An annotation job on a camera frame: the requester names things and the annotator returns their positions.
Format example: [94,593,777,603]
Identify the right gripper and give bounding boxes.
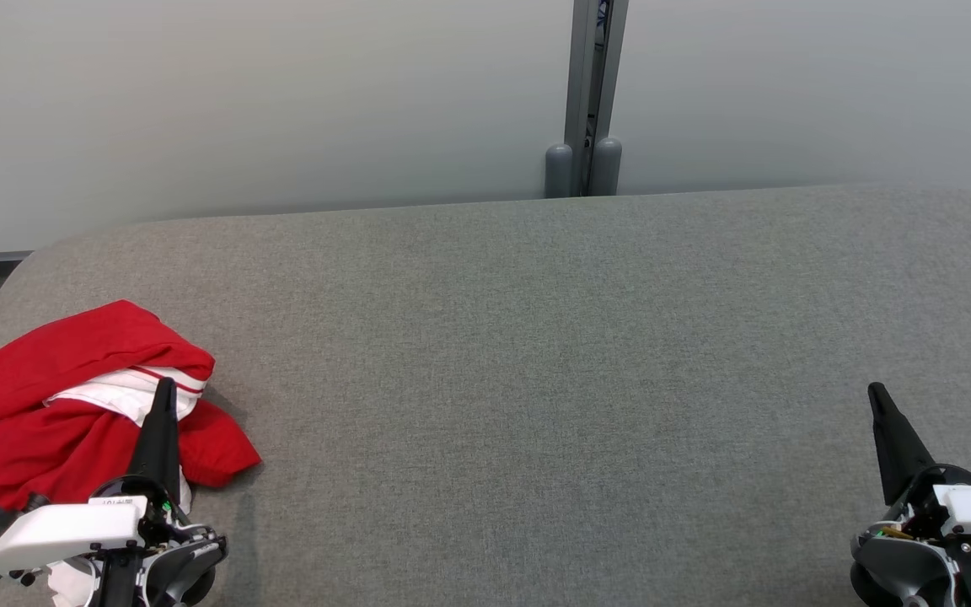
[850,382,971,607]

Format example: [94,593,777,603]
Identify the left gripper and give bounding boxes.
[47,378,229,607]

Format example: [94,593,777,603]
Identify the red Bulls shorts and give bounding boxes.
[0,396,262,607]

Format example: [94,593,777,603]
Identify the red Bulls jersey shirt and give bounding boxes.
[0,299,217,439]

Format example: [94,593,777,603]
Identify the grey cylindrical post foot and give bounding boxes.
[591,137,623,196]
[545,143,575,199]

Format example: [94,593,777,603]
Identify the grey metal partition post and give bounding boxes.
[564,0,630,196]

